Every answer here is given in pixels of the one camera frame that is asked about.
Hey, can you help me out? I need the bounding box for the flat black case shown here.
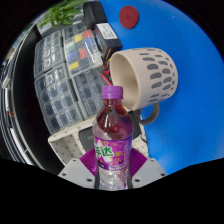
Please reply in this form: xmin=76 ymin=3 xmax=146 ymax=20
xmin=82 ymin=0 xmax=108 ymax=31

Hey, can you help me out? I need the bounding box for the black rectangular speaker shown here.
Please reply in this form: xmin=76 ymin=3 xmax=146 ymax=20
xmin=78 ymin=109 xmax=143 ymax=155

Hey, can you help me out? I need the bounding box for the white perforated storage tray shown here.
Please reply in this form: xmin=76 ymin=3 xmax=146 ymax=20
xmin=47 ymin=114 xmax=149 ymax=169

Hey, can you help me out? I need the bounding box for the purple-capped clear drink bottle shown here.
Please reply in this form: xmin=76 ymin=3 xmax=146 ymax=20
xmin=92 ymin=85 xmax=134 ymax=191

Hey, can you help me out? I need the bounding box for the flat round red coaster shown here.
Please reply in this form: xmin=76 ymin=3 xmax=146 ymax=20
xmin=118 ymin=5 xmax=140 ymax=30

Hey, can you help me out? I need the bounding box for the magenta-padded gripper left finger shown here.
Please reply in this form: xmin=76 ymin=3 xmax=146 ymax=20
xmin=58 ymin=148 xmax=100 ymax=190

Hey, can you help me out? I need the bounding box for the black case with white label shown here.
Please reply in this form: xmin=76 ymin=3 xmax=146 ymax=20
xmin=93 ymin=22 xmax=124 ymax=58

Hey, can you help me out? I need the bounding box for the beige mug with grey ovals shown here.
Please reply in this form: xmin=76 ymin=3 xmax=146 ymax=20
xmin=109 ymin=47 xmax=179 ymax=126

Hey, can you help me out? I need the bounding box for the green potted plant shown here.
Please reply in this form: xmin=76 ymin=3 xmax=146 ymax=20
xmin=39 ymin=0 xmax=89 ymax=29

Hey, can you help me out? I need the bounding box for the yellow multimeter with red leads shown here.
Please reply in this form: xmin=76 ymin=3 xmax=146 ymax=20
xmin=99 ymin=49 xmax=116 ymax=88

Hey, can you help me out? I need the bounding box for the grey parts drawer cabinet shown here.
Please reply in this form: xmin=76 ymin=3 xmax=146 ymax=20
xmin=33 ymin=30 xmax=66 ymax=79
xmin=61 ymin=21 xmax=85 ymax=42
xmin=34 ymin=64 xmax=84 ymax=134
xmin=71 ymin=68 xmax=111 ymax=119

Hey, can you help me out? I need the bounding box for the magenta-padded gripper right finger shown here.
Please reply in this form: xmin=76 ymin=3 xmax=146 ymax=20
xmin=125 ymin=147 xmax=168 ymax=189

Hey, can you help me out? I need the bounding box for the dark wall shelf unit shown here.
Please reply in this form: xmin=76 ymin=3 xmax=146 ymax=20
xmin=0 ymin=33 xmax=51 ymax=168

